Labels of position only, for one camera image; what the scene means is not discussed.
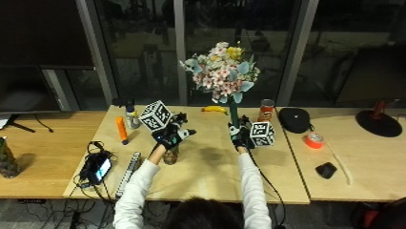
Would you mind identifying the person's right hand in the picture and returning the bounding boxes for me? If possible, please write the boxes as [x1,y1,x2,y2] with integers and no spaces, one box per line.
[228,114,257,151]

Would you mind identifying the person's left hand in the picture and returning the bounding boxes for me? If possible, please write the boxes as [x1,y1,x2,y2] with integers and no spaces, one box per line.
[151,112,199,151]

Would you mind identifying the pink and white flower bouquet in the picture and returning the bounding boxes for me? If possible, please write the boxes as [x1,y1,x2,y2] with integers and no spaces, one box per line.
[179,41,263,129]

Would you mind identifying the left glove marker cube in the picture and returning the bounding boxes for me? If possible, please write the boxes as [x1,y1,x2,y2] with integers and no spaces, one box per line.
[138,99,176,133]

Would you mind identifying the glove marker cube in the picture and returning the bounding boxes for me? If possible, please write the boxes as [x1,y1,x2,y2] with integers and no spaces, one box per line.
[138,99,176,133]
[249,121,277,148]

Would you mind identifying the right glove marker cube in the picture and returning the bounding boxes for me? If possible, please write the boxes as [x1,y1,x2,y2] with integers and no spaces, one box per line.
[249,121,277,148]

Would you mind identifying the yellow banana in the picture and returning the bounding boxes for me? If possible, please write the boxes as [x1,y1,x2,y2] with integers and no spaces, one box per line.
[201,105,231,115]

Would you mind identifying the clear bottle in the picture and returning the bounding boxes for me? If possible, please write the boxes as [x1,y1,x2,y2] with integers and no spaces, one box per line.
[124,105,143,131]

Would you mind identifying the black oval zip case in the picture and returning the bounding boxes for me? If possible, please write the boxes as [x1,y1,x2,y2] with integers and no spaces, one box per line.
[277,107,316,135]

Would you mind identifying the orange marker pen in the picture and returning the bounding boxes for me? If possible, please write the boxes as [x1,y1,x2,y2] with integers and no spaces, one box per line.
[115,115,131,146]

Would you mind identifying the orange tape roll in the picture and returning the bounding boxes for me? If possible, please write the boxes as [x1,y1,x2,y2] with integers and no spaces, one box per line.
[303,132,327,150]

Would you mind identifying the long silver ruler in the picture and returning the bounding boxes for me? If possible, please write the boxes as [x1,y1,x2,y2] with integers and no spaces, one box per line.
[115,151,144,200]

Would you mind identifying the black device with lit screen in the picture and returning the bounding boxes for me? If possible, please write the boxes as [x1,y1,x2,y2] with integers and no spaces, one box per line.
[78,150,116,186]

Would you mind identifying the small black mouse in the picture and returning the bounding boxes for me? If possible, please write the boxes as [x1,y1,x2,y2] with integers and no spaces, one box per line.
[315,161,339,180]

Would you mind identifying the thin white stick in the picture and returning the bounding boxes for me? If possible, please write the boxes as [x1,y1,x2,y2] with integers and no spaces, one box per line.
[324,142,355,186]

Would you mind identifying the black round base red pole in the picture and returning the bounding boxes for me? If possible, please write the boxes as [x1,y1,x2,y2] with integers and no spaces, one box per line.
[355,99,405,138]

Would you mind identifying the black monitor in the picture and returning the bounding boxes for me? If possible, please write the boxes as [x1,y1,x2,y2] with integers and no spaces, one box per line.
[0,62,95,134]

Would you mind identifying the camouflage pattern container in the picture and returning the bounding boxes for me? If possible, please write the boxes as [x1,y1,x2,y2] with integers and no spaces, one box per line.
[0,135,22,179]

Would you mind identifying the red and black bag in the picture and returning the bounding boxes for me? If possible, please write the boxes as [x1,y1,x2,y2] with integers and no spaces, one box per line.
[349,196,406,229]

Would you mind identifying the black glove cable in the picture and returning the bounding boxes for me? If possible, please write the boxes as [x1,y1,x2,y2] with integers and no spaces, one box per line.
[247,148,288,229]

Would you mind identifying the black device cables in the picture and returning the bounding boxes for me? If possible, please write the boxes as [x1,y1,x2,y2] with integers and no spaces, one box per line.
[72,140,118,204]

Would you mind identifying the black monitor cable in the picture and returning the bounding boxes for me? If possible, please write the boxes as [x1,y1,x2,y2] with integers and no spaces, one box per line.
[34,114,56,134]

